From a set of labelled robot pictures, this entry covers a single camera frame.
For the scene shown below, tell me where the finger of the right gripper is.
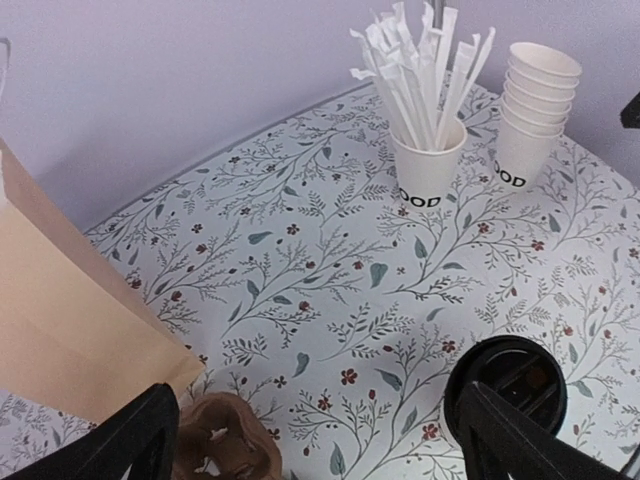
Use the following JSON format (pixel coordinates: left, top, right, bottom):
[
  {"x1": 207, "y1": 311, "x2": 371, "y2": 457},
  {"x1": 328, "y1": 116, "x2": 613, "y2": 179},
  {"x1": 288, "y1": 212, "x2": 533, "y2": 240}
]
[{"x1": 620, "y1": 93, "x2": 640, "y2": 129}]

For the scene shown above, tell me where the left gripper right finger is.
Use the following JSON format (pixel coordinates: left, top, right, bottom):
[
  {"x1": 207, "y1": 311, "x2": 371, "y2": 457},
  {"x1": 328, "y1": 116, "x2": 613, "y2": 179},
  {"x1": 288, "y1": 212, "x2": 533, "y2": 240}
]
[{"x1": 458, "y1": 382, "x2": 627, "y2": 479}]

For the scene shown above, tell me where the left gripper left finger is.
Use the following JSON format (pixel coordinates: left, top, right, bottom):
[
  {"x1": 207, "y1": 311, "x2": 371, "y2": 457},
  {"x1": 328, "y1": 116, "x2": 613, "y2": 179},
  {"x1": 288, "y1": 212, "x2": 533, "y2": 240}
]
[{"x1": 9, "y1": 384, "x2": 180, "y2": 480}]

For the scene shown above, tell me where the black cup lid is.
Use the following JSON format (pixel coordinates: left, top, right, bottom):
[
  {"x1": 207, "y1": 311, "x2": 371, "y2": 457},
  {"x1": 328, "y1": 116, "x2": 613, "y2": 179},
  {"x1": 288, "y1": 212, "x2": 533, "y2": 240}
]
[{"x1": 441, "y1": 335, "x2": 568, "y2": 443}]

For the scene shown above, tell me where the brown paper bag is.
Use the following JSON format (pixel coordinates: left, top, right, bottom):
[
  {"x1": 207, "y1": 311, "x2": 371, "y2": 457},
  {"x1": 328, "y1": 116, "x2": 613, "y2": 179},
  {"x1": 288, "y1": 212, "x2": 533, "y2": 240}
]
[{"x1": 1, "y1": 145, "x2": 203, "y2": 423}]

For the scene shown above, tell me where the white paper coffee cup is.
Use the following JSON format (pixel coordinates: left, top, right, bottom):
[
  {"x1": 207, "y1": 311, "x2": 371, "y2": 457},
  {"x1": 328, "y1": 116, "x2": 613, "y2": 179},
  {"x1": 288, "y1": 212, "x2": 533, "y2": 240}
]
[{"x1": 438, "y1": 400, "x2": 459, "y2": 449}]

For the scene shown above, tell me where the brown cardboard cup carrier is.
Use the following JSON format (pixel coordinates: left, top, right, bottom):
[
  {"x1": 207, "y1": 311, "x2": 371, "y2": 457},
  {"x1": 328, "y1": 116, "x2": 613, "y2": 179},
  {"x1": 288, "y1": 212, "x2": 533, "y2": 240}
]
[{"x1": 171, "y1": 392, "x2": 283, "y2": 480}]

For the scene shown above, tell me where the stack of white paper cups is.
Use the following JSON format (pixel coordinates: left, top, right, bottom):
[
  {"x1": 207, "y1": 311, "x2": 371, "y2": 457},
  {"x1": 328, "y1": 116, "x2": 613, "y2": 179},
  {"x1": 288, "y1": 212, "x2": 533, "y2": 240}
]
[{"x1": 494, "y1": 42, "x2": 582, "y2": 191}]

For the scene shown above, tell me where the bundle of wrapped straws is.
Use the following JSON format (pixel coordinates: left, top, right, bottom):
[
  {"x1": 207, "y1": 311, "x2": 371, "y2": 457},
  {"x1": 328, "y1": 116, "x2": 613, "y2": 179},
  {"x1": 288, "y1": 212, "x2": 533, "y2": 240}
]
[{"x1": 349, "y1": 1, "x2": 496, "y2": 152}]

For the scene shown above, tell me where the cup holding straws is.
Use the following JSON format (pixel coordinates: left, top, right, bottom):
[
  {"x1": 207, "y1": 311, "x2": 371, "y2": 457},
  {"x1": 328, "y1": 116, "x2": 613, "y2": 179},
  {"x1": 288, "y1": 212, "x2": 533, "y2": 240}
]
[{"x1": 391, "y1": 119, "x2": 468, "y2": 213}]

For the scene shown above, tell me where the floral table mat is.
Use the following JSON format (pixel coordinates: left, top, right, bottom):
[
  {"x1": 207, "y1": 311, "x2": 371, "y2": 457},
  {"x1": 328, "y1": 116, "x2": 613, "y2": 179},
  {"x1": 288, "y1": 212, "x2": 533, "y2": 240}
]
[{"x1": 0, "y1": 82, "x2": 640, "y2": 480}]

